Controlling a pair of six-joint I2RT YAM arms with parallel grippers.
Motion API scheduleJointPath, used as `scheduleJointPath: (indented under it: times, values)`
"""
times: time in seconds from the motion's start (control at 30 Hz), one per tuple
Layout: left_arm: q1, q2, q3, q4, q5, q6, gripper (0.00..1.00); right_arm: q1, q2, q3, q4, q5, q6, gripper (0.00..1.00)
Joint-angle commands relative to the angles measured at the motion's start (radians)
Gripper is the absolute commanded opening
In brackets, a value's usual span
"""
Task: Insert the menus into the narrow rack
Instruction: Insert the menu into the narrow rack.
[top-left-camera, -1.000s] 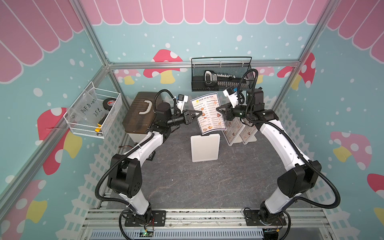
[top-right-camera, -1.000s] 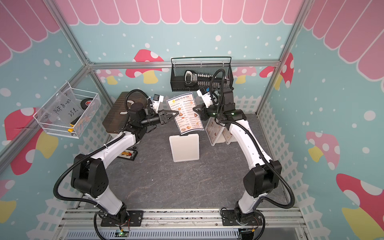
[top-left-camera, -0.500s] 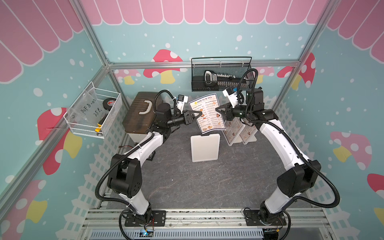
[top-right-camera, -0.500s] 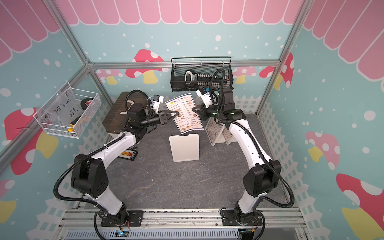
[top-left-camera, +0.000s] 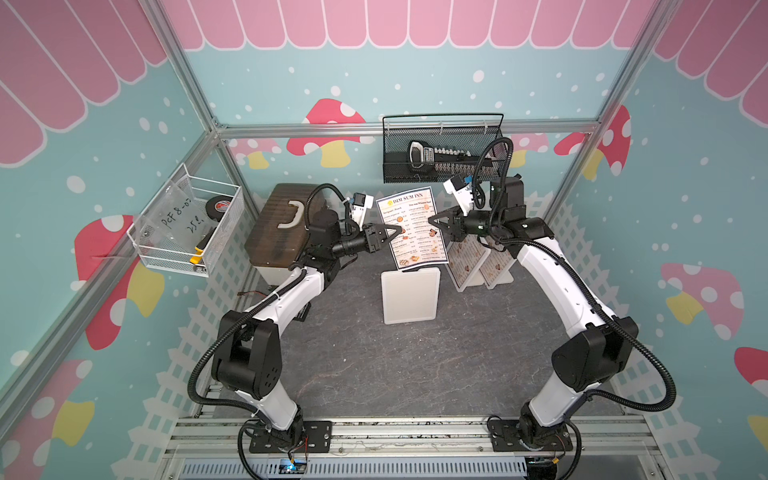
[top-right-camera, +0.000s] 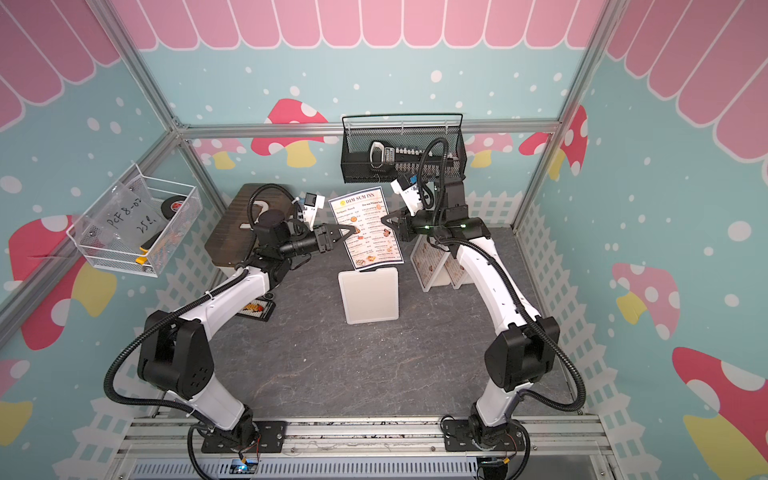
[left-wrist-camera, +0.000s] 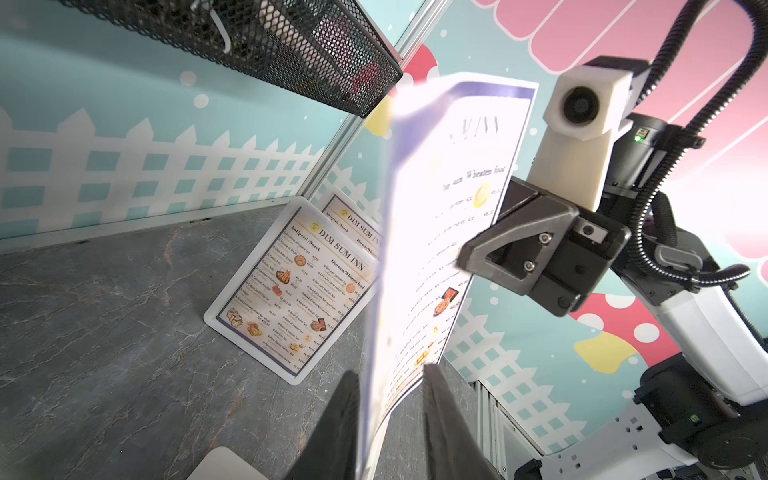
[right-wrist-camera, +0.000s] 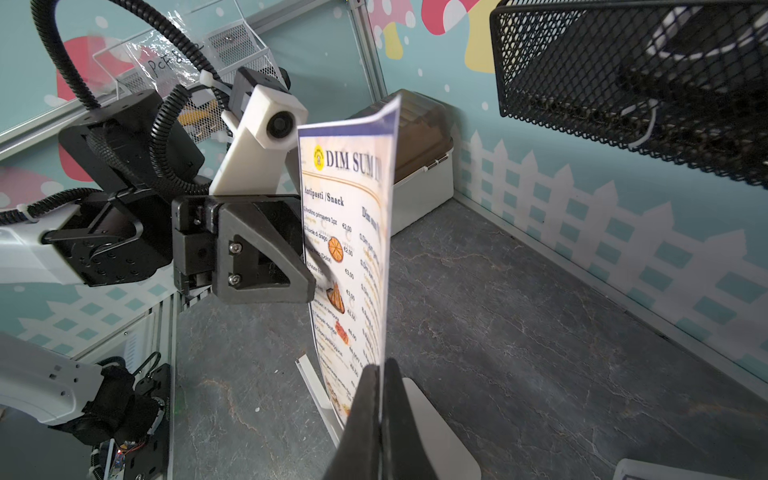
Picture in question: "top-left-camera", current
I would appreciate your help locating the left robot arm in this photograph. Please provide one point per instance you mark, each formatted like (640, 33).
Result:
(208, 383)

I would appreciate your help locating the small circuit board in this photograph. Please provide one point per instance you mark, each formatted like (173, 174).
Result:
(292, 467)

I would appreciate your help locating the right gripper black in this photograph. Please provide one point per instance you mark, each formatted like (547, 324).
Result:
(457, 222)

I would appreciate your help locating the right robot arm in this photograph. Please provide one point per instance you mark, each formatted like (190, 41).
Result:
(491, 208)

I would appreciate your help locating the black tape roll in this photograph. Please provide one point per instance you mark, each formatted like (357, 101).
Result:
(217, 207)

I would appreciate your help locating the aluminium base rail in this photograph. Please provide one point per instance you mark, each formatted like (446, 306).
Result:
(609, 447)

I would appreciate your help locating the black mesh wall basket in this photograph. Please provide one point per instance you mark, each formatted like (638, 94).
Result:
(473, 132)

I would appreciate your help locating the socket tool set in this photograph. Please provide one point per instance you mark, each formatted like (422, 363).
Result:
(423, 159)

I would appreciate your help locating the brown lid storage box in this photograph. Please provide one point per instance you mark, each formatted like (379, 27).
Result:
(279, 234)

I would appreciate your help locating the clear plastic labelled bag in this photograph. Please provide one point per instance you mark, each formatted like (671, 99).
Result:
(173, 221)

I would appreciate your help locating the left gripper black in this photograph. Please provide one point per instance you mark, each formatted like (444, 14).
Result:
(373, 242)

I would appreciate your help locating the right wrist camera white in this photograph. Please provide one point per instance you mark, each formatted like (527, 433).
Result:
(461, 189)

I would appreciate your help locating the dim sum menu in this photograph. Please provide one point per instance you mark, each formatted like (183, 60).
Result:
(467, 263)
(497, 267)
(420, 244)

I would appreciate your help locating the white menu stand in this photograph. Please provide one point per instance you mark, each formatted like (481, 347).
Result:
(410, 296)
(465, 264)

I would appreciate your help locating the yellow black utility knife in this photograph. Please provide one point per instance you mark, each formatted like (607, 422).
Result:
(197, 258)

